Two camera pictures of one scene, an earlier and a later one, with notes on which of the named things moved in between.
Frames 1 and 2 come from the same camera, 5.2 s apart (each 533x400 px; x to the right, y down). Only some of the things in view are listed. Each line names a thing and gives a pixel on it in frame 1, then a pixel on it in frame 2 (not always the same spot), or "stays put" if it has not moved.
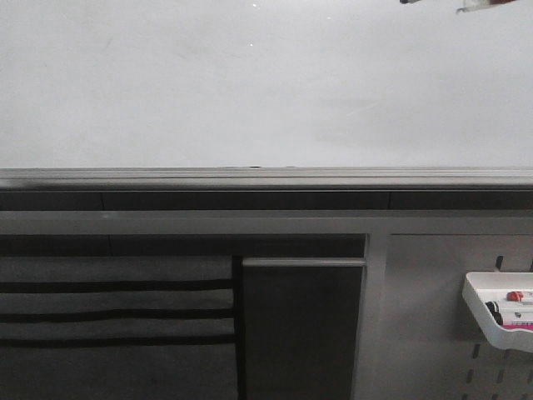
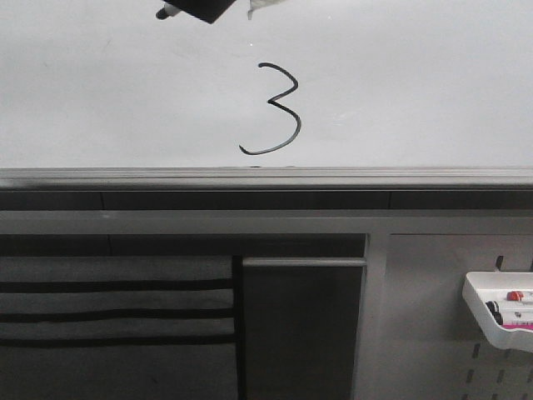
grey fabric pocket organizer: (118, 327) stays put
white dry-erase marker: (483, 3) to (168, 10)
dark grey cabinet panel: (301, 320) stays put
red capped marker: (515, 296) stays put
